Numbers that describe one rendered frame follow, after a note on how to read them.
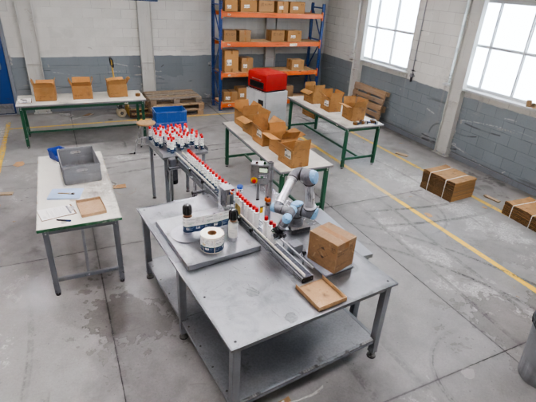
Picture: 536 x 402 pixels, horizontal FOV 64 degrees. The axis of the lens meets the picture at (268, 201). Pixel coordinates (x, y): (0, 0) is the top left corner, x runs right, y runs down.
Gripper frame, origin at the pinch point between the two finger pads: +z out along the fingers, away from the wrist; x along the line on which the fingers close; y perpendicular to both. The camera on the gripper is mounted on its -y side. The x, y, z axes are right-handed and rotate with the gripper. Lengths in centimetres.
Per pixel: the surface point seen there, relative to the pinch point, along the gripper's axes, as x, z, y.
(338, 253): 41, -34, -24
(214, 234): -23, 9, 47
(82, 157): -232, 142, 109
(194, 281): 14, 7, 79
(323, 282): 55, -17, -10
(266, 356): 82, 38, 37
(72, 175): -184, 111, 129
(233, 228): -22.0, 6.2, 30.3
